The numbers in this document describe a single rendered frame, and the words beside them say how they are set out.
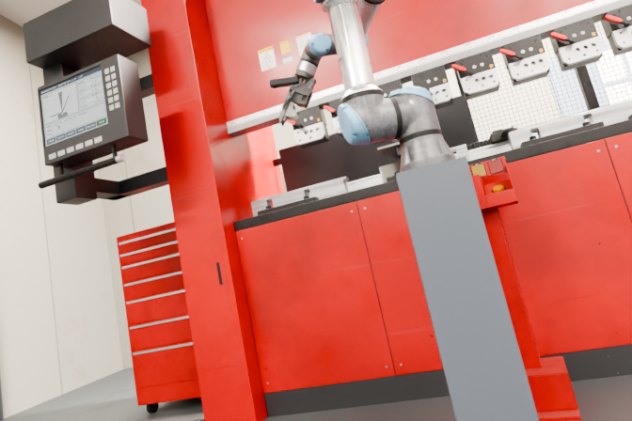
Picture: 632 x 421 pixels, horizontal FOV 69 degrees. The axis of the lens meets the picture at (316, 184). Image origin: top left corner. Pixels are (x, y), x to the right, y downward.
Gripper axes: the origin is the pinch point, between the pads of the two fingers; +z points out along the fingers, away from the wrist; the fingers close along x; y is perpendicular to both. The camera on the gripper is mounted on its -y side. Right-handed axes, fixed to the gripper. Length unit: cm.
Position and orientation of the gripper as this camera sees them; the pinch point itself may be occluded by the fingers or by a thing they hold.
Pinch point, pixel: (280, 120)
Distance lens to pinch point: 180.5
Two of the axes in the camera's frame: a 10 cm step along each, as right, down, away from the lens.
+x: 0.6, 0.2, 10.0
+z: -3.6, 9.3, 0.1
